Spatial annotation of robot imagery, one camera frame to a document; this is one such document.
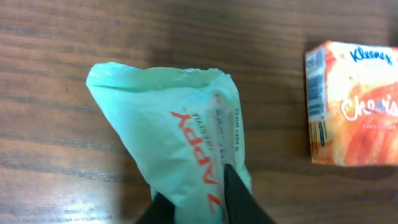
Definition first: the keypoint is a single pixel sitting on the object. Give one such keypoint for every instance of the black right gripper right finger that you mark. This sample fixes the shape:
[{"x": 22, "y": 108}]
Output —
[{"x": 240, "y": 204}]

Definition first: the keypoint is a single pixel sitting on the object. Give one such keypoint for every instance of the teal wet wipes pack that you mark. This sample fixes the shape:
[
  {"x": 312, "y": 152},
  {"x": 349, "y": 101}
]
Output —
[{"x": 181, "y": 126}]

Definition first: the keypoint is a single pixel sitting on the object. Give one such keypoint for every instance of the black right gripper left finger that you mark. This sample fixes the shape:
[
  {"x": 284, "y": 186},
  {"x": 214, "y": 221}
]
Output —
[{"x": 161, "y": 211}]

